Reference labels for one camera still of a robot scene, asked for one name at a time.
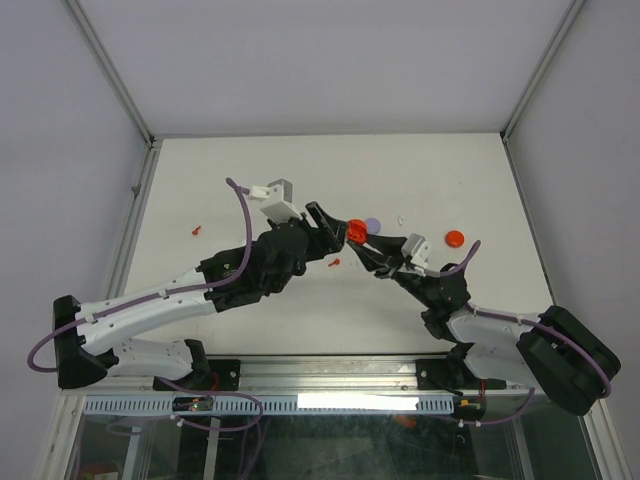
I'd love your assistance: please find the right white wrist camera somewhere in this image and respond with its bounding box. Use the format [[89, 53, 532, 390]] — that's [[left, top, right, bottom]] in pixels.
[[401, 233, 431, 270]]

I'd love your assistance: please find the purple charging case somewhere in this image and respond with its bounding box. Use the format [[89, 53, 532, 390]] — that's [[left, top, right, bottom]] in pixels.
[[365, 217, 382, 235]]

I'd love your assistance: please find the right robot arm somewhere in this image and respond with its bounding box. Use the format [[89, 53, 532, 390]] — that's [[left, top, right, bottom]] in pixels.
[[347, 234, 621, 416]]

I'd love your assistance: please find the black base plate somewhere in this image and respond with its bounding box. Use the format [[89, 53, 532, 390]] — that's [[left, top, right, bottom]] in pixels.
[[415, 358, 452, 391], [152, 358, 242, 392]]

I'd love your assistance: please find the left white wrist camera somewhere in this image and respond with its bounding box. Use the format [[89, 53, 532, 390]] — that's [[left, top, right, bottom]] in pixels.
[[241, 179, 303, 224]]

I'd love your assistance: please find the slotted cable duct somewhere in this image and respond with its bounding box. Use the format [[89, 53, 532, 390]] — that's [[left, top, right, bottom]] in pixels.
[[84, 393, 454, 417]]

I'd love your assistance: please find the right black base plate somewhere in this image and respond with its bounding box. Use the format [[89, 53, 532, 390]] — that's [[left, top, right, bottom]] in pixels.
[[415, 358, 452, 391]]

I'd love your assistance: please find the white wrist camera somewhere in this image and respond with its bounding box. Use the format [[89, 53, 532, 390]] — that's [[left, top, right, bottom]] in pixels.
[[241, 179, 303, 224], [401, 233, 431, 270]]

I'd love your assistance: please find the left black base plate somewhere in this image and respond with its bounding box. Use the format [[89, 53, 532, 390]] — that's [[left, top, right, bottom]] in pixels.
[[152, 358, 242, 392]]

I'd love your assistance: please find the aluminium front rail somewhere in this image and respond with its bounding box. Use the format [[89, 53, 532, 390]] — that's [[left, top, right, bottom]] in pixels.
[[62, 353, 551, 396]]

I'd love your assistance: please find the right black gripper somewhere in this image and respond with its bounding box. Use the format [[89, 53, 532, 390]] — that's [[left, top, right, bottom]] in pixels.
[[348, 229, 434, 308]]

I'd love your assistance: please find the small green-lit circuit board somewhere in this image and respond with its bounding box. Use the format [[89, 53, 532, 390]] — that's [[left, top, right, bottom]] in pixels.
[[172, 396, 214, 412]]

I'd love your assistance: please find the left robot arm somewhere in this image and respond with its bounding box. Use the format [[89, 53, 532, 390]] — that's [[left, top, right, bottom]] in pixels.
[[53, 202, 348, 389]]

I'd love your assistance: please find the red charging case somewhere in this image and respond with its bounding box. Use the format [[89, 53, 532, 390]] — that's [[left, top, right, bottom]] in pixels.
[[346, 219, 368, 245], [445, 230, 465, 249]]

